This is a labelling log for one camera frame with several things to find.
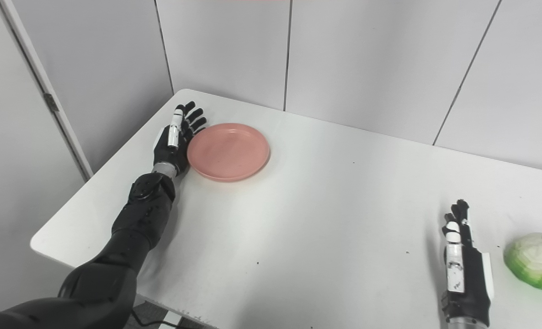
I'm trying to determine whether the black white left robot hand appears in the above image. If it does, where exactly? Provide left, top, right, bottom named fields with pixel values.
left=152, top=101, right=207, bottom=176

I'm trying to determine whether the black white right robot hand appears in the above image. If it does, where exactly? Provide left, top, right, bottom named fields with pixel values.
left=441, top=199, right=495, bottom=327

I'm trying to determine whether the pink round plate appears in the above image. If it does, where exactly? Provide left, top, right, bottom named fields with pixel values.
left=186, top=122, right=271, bottom=183

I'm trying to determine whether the green white toy cabbage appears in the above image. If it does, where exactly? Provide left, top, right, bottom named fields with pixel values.
left=503, top=232, right=542, bottom=294

